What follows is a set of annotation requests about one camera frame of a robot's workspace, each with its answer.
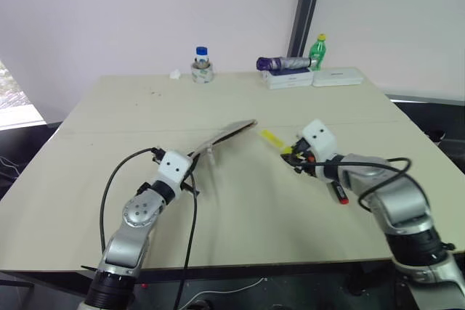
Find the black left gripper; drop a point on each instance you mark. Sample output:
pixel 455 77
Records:
pixel 187 178

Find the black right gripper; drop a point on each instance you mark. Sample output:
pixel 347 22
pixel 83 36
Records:
pixel 303 152

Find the yellow highlighter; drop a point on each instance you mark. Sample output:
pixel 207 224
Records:
pixel 270 137

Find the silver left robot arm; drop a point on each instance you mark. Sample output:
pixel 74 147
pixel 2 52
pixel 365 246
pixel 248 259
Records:
pixel 134 212

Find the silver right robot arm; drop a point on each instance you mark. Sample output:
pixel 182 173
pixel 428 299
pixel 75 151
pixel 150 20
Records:
pixel 399 201

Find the red marker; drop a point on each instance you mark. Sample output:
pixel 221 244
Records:
pixel 340 194

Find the white and blue box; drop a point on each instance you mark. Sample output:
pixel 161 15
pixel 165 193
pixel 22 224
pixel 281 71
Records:
pixel 290 80

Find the flat white case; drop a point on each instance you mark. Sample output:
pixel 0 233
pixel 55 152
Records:
pixel 338 77

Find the folded purple umbrella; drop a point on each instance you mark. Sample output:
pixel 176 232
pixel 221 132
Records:
pixel 283 63

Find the blue-capped jar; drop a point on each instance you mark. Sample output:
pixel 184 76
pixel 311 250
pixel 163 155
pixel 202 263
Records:
pixel 202 75

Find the crumpled white paper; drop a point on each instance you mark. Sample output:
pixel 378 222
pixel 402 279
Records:
pixel 175 74

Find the green plastic bottle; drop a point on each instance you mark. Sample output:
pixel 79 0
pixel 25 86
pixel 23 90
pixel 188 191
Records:
pixel 318 52

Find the blue capped clear bottle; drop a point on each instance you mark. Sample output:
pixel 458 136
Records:
pixel 201 56

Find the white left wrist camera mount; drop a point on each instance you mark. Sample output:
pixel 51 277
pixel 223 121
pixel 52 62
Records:
pixel 174 166

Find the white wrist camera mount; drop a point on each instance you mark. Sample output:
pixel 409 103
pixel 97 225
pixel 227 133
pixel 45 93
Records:
pixel 319 139
pixel 174 166

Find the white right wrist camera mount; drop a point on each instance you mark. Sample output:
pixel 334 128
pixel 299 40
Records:
pixel 319 139

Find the dark grey wall pillar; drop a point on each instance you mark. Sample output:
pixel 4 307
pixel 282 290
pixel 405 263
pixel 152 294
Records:
pixel 307 12

